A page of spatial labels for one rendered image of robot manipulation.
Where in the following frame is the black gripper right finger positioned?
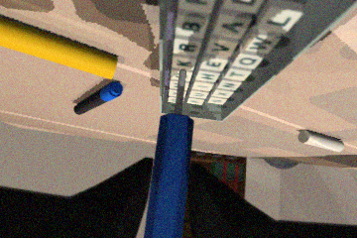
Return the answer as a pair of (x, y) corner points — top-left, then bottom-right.
(188, 164), (357, 238)

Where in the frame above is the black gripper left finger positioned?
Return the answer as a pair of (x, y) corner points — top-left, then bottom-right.
(0, 158), (154, 238)

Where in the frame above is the grey letter keyboard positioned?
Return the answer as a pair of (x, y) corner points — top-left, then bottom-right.
(158, 0), (357, 122)

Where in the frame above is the blue stylus with grey tip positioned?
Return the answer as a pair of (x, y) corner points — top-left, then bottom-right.
(144, 69), (194, 238)

